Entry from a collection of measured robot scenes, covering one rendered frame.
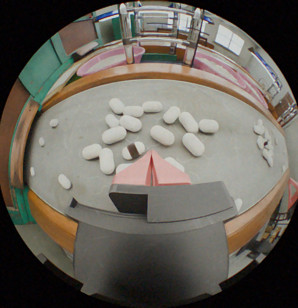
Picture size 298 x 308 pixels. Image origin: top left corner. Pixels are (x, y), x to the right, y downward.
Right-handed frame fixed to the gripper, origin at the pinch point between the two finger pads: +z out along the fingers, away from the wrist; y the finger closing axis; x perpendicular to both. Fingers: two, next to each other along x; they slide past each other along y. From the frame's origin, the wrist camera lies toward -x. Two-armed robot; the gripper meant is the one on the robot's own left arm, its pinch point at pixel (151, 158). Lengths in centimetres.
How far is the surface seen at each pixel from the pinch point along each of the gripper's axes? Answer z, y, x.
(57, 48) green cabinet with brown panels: 22, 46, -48
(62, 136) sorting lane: 5.0, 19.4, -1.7
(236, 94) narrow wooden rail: 14.2, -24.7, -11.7
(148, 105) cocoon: 6.3, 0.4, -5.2
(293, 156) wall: -10, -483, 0
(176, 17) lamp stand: 23, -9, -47
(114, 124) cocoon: 4.0, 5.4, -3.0
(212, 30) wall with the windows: 319, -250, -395
